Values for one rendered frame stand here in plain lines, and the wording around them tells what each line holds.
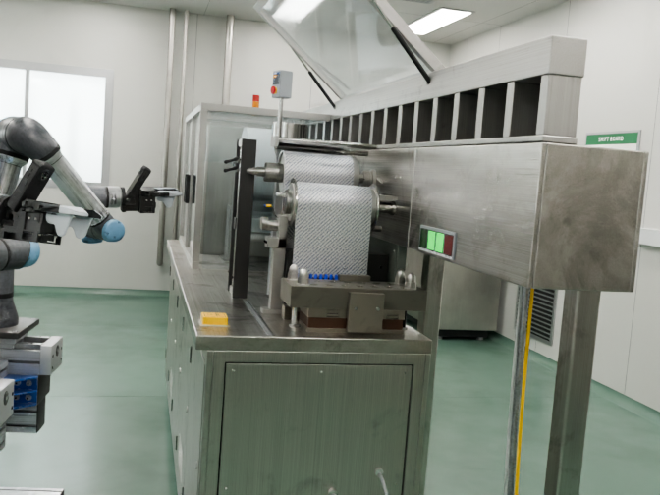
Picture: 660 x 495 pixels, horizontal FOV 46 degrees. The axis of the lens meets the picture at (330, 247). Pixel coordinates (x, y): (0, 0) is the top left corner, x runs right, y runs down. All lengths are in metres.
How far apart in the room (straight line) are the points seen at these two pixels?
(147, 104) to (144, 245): 1.38
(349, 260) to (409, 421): 0.51
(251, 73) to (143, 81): 1.06
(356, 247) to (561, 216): 0.87
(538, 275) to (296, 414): 0.84
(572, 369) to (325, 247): 0.88
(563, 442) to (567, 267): 0.41
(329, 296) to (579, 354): 0.72
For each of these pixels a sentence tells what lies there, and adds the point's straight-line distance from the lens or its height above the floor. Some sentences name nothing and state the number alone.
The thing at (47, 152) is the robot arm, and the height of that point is 1.34.
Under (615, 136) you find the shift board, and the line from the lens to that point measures 5.61.
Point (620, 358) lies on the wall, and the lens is 5.46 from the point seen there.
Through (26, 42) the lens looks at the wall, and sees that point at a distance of 7.96.
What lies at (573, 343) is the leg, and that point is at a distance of 1.79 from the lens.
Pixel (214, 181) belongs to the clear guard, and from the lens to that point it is 3.31.
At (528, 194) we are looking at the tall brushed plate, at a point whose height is 1.33.
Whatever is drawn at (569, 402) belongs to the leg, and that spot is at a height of 0.88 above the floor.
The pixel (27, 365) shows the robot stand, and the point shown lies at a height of 0.71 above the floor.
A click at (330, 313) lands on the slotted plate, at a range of 2.18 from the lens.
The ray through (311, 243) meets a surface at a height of 1.13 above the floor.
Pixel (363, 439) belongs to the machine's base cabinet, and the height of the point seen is 0.61.
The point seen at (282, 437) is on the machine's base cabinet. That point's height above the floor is 0.62.
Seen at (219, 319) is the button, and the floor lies 0.92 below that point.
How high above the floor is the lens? 1.34
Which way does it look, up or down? 5 degrees down
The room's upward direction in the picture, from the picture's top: 4 degrees clockwise
